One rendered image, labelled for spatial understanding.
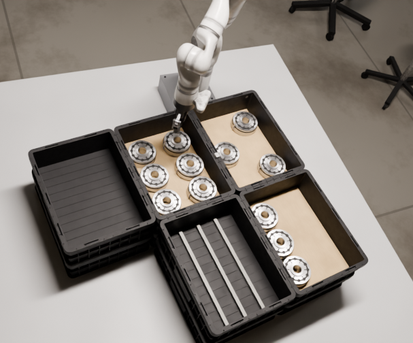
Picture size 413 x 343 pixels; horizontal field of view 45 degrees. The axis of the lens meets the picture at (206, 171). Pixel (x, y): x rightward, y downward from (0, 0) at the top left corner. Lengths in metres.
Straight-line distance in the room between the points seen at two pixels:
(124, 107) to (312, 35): 2.08
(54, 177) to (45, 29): 1.85
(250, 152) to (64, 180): 0.71
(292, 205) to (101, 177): 0.71
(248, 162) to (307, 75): 1.74
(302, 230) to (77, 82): 1.13
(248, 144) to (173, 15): 1.90
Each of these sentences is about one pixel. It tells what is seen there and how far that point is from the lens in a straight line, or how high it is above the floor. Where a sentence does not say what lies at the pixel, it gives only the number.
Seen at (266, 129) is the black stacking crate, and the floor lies 0.86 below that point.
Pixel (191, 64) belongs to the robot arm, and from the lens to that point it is 1.50.
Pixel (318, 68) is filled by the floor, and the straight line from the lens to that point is 3.69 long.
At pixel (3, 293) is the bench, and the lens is 1.80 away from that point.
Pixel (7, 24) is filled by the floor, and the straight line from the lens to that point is 3.59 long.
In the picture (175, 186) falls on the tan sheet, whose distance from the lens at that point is 1.82.
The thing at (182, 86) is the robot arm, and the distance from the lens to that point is 1.58.
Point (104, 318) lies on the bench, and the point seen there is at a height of 0.70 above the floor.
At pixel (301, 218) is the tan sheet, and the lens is 1.88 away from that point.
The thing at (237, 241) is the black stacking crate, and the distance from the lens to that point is 1.76.
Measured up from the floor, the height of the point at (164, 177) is 0.86.
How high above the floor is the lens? 2.37
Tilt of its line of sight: 55 degrees down
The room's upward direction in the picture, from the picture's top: 19 degrees clockwise
